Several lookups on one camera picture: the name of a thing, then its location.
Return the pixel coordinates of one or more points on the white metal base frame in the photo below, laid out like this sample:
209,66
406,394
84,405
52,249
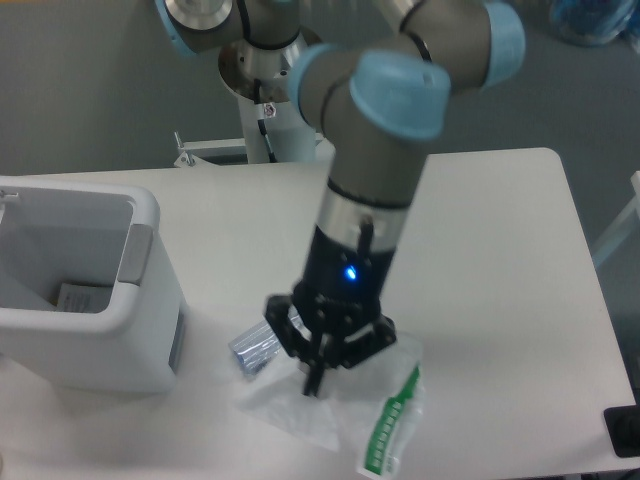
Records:
288,146

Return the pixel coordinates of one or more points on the clear plastic water bottle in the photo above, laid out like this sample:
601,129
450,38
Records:
254,349

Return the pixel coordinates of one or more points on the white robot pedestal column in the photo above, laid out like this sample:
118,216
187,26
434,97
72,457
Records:
258,80

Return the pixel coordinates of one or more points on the blue plastic bag on floor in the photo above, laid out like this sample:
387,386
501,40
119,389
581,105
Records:
590,23

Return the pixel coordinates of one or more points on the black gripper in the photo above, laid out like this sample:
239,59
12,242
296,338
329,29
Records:
338,301

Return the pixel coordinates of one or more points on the white frame at right edge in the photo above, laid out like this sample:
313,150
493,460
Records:
621,227

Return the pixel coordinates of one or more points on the white rectangular trash can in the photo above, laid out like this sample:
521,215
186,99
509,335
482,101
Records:
55,232

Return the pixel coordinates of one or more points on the black device at table edge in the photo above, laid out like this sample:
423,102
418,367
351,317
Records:
623,427

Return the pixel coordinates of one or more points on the white and green plastic bag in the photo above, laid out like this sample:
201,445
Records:
371,411

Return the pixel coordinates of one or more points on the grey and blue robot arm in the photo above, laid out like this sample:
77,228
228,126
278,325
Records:
380,107

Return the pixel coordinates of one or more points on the paper leaflet in trash can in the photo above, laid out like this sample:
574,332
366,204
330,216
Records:
74,298

